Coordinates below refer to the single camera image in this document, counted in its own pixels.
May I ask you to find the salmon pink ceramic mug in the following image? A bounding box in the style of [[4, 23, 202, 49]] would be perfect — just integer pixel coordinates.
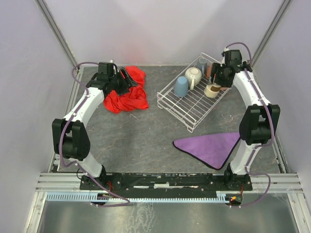
[[206, 64, 213, 80]]

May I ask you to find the beige cup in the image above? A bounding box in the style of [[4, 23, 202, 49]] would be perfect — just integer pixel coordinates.
[[204, 83, 221, 98]]

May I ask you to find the light blue ceramic mug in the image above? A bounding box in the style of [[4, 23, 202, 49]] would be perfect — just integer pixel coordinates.
[[196, 57, 207, 75]]

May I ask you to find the cream ceramic mug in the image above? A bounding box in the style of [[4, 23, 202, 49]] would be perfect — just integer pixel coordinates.
[[185, 67, 202, 90]]

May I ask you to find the blue plastic cup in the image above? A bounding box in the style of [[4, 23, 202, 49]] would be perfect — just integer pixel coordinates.
[[174, 76, 188, 98]]

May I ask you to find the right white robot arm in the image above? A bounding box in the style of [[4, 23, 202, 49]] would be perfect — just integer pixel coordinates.
[[205, 48, 280, 175]]

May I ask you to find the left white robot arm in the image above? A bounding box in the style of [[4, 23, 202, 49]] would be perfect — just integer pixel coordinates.
[[52, 62, 149, 178]]

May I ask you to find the red crumpled cloth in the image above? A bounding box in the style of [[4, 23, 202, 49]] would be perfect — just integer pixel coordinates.
[[103, 66, 149, 114]]

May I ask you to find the purple microfiber cloth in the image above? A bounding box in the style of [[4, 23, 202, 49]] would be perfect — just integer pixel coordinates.
[[173, 132, 240, 170]]

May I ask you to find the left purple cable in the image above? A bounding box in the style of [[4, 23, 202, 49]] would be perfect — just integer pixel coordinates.
[[59, 62, 132, 208]]

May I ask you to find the white wire dish rack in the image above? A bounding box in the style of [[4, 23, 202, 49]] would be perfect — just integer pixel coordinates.
[[157, 52, 229, 132]]

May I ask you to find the light blue cable duct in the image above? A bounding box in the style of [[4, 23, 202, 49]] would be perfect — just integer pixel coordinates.
[[45, 190, 231, 203]]

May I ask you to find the black mounting base plate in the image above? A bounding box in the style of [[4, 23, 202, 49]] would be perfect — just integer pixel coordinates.
[[79, 171, 253, 198]]

